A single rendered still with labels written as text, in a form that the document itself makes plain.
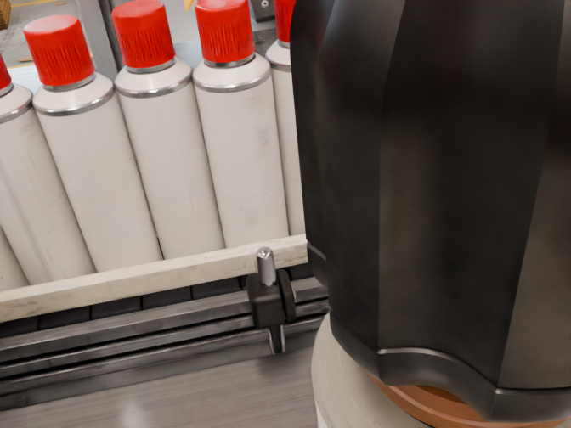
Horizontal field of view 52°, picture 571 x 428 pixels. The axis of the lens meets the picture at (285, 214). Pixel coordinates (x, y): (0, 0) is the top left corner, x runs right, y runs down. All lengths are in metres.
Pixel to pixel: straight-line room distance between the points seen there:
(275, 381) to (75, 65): 0.23
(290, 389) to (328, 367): 0.23
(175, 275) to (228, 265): 0.04
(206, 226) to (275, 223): 0.05
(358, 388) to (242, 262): 0.29
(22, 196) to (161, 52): 0.13
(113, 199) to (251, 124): 0.11
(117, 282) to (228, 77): 0.17
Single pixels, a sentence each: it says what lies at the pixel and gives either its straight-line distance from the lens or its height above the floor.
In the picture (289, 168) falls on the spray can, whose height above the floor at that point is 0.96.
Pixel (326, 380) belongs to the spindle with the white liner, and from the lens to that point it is 0.16.
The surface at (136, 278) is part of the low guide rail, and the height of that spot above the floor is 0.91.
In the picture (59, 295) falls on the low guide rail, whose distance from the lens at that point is 0.45.
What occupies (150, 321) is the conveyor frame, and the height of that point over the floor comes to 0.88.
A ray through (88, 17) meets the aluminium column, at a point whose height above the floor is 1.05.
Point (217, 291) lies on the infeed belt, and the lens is 0.46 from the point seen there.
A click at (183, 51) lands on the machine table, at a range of 1.05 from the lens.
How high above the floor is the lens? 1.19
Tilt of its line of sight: 37 degrees down
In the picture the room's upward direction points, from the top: 6 degrees counter-clockwise
